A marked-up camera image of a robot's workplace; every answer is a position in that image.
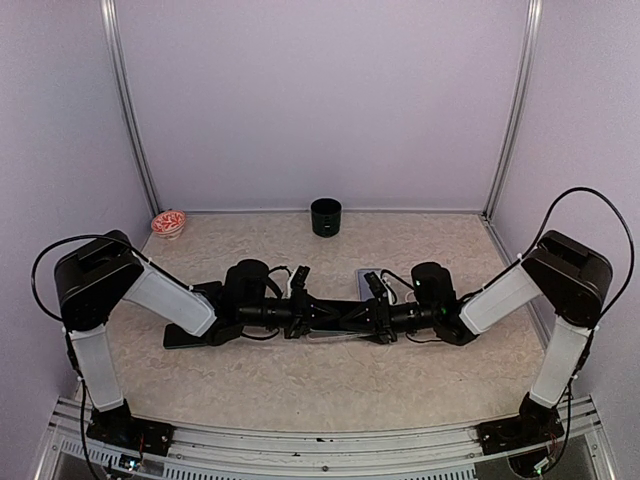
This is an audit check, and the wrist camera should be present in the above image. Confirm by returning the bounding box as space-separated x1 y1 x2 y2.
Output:
364 271 397 305
285 265 310 298

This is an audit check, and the lavender phone case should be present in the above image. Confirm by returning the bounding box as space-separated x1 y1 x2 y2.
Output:
356 268 381 301

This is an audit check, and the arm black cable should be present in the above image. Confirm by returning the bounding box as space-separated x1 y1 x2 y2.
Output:
532 186 632 331
29 235 109 331

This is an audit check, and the front aluminium rail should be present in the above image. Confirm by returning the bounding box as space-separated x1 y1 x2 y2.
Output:
44 394 611 480

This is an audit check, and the right aluminium frame post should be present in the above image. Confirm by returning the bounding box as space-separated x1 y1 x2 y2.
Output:
483 0 544 223

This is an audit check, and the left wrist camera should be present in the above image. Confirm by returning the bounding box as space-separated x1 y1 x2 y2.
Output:
285 265 310 298

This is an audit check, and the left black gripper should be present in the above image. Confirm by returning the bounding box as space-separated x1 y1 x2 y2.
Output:
240 287 341 340

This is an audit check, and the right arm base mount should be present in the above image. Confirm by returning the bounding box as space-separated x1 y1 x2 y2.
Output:
476 417 565 455

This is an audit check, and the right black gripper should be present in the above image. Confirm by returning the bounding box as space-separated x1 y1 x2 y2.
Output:
338 296 438 344

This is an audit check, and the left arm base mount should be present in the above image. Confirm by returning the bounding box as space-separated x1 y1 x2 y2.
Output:
86 417 175 457

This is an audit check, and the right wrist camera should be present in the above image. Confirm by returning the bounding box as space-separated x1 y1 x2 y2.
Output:
364 271 397 305

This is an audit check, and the dark green mug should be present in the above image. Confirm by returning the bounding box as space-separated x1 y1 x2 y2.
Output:
310 198 342 238

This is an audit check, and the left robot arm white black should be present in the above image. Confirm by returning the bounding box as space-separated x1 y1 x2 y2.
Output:
54 230 322 445

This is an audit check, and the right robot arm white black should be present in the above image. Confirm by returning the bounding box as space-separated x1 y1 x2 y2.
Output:
339 230 613 444

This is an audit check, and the black phone bottom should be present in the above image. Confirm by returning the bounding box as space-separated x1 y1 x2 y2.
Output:
162 324 207 350

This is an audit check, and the black phone top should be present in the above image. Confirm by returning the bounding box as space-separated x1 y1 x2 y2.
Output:
192 281 223 304

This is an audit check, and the clear phone case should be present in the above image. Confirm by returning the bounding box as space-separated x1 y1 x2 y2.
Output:
305 331 369 342

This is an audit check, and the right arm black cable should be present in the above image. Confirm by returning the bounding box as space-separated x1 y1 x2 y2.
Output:
532 186 632 331

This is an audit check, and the black phone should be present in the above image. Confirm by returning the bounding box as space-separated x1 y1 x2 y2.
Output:
192 281 223 304
309 300 375 334
162 324 207 350

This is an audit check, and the red white patterned bowl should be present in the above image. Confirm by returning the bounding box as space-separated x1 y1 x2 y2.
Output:
151 210 187 240

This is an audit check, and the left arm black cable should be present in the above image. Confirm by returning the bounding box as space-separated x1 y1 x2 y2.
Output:
29 235 109 331

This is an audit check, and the aluminium frame post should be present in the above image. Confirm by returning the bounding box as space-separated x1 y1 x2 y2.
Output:
100 0 162 216
483 0 544 223

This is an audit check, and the left aluminium frame post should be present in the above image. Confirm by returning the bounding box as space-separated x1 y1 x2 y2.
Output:
100 0 162 216

